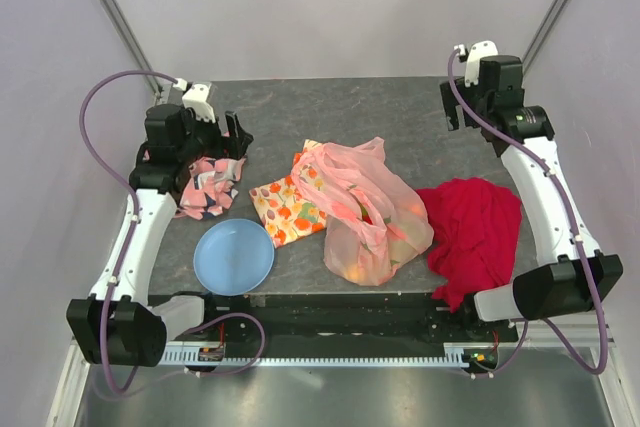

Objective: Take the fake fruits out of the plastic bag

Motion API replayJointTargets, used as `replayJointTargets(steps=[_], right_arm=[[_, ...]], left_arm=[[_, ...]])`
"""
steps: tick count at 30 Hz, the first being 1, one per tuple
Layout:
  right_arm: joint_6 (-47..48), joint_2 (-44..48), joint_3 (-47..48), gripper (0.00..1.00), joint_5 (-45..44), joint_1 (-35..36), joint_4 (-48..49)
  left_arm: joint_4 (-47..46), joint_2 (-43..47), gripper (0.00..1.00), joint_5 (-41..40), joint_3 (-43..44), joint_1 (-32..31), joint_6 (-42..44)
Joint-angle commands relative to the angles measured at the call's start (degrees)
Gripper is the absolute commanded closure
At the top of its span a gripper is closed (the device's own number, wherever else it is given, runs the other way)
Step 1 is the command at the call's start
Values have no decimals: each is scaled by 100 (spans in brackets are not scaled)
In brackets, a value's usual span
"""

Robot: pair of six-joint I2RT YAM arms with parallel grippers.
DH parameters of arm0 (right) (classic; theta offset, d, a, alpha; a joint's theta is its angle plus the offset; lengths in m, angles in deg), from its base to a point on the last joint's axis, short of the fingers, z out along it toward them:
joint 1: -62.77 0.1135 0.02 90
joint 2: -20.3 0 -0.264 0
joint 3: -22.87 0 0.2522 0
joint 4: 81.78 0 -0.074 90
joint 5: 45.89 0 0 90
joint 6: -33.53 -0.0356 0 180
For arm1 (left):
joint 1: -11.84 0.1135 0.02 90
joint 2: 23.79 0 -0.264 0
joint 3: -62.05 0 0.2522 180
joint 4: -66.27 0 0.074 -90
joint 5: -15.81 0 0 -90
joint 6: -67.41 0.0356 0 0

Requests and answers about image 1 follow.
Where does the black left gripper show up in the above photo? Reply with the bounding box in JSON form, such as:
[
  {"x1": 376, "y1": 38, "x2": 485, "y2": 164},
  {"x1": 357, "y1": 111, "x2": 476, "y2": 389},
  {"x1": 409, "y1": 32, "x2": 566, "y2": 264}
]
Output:
[{"x1": 176, "y1": 105, "x2": 252, "y2": 165}]

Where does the pink translucent plastic bag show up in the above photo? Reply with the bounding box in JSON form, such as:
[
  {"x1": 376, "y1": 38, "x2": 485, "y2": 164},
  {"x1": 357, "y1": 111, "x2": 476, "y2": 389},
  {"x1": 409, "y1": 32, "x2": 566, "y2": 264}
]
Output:
[{"x1": 291, "y1": 137, "x2": 434, "y2": 286}]

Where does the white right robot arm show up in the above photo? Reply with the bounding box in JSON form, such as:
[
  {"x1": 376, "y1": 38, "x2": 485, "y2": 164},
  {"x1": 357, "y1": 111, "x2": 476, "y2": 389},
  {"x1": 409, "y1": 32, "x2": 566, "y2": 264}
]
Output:
[{"x1": 457, "y1": 133, "x2": 623, "y2": 341}]

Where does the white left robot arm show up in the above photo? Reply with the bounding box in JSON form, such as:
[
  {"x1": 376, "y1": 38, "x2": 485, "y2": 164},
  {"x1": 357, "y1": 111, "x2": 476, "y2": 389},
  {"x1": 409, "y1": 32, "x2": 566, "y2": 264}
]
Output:
[{"x1": 66, "y1": 104, "x2": 253, "y2": 367}]

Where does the pink navy patterned cloth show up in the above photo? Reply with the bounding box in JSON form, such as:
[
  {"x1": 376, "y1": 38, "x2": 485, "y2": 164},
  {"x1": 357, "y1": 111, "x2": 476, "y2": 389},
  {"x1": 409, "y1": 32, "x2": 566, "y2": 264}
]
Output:
[{"x1": 175, "y1": 157, "x2": 246, "y2": 220}]

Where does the yellow floral cloth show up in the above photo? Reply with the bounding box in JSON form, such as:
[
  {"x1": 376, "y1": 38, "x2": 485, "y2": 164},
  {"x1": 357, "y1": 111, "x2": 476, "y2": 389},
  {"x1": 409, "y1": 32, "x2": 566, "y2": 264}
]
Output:
[{"x1": 248, "y1": 139, "x2": 329, "y2": 249}]

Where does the blue plate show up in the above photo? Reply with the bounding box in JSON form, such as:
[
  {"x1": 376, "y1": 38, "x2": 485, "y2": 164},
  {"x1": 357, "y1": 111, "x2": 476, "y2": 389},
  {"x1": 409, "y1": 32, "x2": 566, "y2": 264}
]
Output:
[{"x1": 193, "y1": 219, "x2": 275, "y2": 296}]

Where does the red cloth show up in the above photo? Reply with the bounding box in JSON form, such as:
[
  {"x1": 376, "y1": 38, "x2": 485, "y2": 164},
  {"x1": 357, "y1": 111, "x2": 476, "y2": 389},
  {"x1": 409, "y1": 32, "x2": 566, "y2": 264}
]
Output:
[{"x1": 417, "y1": 178, "x2": 522, "y2": 313}]

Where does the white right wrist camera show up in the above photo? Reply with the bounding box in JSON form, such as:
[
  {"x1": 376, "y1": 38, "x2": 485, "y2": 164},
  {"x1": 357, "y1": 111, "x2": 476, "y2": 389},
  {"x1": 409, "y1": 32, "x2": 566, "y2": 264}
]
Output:
[{"x1": 455, "y1": 40, "x2": 498, "y2": 87}]

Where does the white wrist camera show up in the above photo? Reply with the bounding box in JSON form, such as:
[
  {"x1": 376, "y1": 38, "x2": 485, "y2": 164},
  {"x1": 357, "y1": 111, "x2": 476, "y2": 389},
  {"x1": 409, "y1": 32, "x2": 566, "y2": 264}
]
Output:
[
  {"x1": 455, "y1": 40, "x2": 498, "y2": 87},
  {"x1": 173, "y1": 78, "x2": 217, "y2": 124}
]

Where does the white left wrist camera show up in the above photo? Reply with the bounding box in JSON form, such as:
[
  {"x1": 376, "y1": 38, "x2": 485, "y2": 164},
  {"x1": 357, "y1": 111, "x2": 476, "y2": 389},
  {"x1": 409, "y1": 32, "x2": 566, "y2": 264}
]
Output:
[{"x1": 173, "y1": 78, "x2": 217, "y2": 124}]

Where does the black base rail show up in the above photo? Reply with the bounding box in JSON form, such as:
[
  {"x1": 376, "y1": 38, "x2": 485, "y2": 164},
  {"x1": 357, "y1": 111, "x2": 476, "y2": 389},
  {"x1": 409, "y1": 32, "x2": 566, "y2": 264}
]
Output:
[{"x1": 149, "y1": 291, "x2": 521, "y2": 348}]

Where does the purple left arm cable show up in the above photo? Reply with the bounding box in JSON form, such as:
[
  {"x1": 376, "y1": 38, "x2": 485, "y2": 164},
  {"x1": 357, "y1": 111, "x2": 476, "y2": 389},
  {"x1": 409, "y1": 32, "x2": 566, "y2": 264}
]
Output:
[{"x1": 80, "y1": 69, "x2": 267, "y2": 395}]

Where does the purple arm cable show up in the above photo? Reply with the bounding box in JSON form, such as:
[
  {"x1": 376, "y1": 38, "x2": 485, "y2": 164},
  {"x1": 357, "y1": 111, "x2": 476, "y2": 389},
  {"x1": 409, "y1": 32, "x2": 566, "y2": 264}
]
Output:
[
  {"x1": 80, "y1": 69, "x2": 267, "y2": 395},
  {"x1": 446, "y1": 49, "x2": 612, "y2": 380}
]

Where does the left aluminium frame post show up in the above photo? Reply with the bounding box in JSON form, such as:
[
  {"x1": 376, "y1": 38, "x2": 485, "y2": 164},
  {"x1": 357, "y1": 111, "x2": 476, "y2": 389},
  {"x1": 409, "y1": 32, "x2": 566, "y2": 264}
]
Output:
[{"x1": 99, "y1": 0, "x2": 152, "y2": 71}]

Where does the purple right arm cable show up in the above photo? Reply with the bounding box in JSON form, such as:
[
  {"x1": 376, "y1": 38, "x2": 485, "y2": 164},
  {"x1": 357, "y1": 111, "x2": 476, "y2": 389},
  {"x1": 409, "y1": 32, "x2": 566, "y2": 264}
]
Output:
[{"x1": 446, "y1": 49, "x2": 612, "y2": 380}]

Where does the white slotted cable duct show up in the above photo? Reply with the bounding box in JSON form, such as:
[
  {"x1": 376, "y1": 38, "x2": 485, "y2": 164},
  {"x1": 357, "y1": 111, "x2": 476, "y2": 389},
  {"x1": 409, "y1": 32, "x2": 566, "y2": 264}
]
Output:
[{"x1": 159, "y1": 342, "x2": 488, "y2": 368}]

